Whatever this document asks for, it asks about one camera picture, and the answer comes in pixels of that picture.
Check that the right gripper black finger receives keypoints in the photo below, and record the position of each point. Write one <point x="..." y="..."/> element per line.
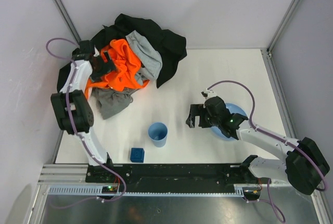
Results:
<point x="204" y="121"/>
<point x="194" y="111"/>

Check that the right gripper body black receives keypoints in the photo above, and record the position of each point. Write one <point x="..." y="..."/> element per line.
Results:
<point x="202" y="116"/>

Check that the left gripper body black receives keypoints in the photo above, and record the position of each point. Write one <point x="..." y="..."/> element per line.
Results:
<point x="103" y="65"/>

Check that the orange cloth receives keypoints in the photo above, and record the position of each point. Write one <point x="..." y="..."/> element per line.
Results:
<point x="127" y="66"/>

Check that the dark grey cloth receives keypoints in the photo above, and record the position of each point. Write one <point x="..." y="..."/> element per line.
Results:
<point x="111" y="102"/>

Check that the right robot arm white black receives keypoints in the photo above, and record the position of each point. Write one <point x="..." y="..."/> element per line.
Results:
<point x="299" y="162"/>

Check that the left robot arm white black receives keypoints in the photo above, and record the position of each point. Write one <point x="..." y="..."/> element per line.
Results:
<point x="72" y="109"/>

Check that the light grey cloth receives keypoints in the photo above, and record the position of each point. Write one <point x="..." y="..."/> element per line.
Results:
<point x="150" y="59"/>

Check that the black cloth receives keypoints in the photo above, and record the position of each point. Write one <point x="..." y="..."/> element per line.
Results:
<point x="171" y="46"/>

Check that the blue plastic bowl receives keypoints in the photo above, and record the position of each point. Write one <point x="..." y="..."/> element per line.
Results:
<point x="233" y="109"/>

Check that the blue plastic cup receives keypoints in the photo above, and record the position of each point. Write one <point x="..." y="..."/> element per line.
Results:
<point x="158" y="133"/>

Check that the blue cube block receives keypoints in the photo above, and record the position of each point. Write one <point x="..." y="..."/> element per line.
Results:
<point x="137" y="155"/>

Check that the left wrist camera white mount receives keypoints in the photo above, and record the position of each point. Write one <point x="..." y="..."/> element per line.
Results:
<point x="96" y="52"/>

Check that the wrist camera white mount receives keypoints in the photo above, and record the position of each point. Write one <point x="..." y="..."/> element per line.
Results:
<point x="207" y="94"/>
<point x="96" y="52"/>

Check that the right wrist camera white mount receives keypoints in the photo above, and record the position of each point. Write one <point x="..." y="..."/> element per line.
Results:
<point x="207" y="94"/>

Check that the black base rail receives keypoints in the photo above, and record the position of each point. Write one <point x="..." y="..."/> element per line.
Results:
<point x="183" y="178"/>

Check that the left aluminium frame post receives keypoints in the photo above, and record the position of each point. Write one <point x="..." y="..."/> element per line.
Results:
<point x="67" y="20"/>

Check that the aluminium frame post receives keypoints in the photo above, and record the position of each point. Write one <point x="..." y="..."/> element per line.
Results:
<point x="67" y="20"/>
<point x="291" y="10"/>

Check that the right aluminium frame post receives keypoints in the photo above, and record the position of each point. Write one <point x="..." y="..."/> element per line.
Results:
<point x="291" y="10"/>

